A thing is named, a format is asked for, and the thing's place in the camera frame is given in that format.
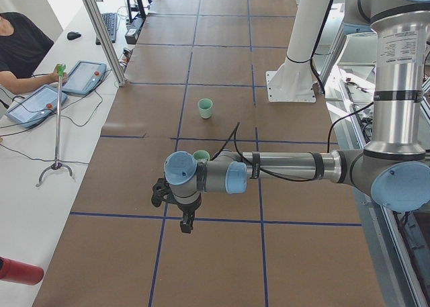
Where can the brown paper table cover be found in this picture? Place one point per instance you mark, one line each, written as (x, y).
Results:
(152, 223)

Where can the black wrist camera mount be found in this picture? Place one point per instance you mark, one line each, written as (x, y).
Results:
(161, 193)

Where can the black computer mouse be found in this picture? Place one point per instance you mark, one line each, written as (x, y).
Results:
(73, 35)

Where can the aluminium frame post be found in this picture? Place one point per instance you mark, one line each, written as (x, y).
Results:
(106, 43)

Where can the red bottle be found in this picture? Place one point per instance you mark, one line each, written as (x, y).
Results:
(18, 272)

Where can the black keyboard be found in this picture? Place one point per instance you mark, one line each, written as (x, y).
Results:
(111, 21)

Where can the blue teach pendant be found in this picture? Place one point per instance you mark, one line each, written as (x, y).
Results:
(84, 78)
(35, 108)

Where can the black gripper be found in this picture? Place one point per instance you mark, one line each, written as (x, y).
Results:
(187, 207)

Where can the far blue teach pendant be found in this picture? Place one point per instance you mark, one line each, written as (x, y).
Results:
(84, 78)

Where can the seated person black shirt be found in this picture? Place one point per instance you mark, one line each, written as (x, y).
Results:
(23, 47)

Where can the near blue teach pendant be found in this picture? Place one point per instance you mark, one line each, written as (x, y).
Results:
(35, 108)

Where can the green handled reacher grabber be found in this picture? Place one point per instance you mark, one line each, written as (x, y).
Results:
(57, 163)

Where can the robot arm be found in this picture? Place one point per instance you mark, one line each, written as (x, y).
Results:
(391, 168)

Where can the mint cup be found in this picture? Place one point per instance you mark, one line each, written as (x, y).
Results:
(201, 155)
(205, 107)

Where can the white pedestal column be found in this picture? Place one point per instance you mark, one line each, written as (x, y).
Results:
(292, 82)

